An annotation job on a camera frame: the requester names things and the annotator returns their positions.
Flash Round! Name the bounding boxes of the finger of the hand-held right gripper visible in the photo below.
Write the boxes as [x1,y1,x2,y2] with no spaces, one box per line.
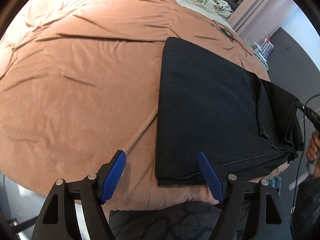
[295,99,307,112]

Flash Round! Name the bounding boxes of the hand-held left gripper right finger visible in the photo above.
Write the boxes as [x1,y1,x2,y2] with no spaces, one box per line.
[198,151,293,240]

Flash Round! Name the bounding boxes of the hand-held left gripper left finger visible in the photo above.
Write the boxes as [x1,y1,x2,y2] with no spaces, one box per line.
[31,149,127,240]

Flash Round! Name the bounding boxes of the black denim pants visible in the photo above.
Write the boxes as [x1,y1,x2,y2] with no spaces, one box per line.
[155,37,305,187]

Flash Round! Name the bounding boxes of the person's right hand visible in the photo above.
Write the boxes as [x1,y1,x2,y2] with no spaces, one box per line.
[307,130,320,163]

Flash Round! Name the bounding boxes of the dark patterned cloth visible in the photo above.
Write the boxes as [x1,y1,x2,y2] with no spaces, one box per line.
[109,200,250,240]

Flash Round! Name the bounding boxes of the orange fleece blanket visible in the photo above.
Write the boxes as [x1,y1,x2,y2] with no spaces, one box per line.
[0,0,288,212]

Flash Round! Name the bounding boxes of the pink curtain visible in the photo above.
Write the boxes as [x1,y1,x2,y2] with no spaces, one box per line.
[229,0,299,34]

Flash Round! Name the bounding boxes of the black cable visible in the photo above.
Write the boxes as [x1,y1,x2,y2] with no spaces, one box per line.
[291,95,320,213]

